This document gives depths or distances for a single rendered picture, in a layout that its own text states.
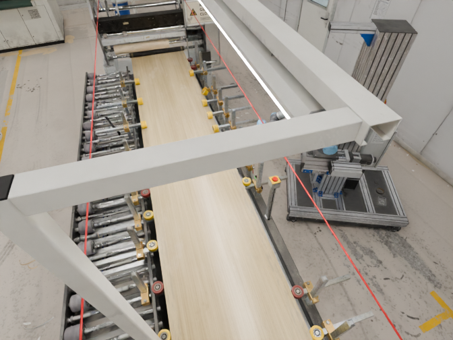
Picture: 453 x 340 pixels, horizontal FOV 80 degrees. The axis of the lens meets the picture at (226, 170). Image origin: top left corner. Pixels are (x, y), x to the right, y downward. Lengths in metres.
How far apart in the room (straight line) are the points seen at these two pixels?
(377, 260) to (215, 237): 1.91
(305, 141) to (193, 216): 1.80
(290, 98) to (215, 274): 1.49
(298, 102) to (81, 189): 0.52
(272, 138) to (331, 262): 2.79
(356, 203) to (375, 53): 1.72
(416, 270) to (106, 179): 3.35
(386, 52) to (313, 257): 2.02
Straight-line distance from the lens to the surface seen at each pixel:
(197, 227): 2.17
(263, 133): 0.47
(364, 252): 3.38
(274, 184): 2.04
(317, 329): 1.97
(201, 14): 4.47
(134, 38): 4.49
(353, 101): 0.60
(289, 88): 0.76
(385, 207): 3.56
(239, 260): 2.04
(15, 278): 3.67
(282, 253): 2.32
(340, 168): 2.65
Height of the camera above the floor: 2.76
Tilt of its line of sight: 48 degrees down
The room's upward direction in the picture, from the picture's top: 1 degrees counter-clockwise
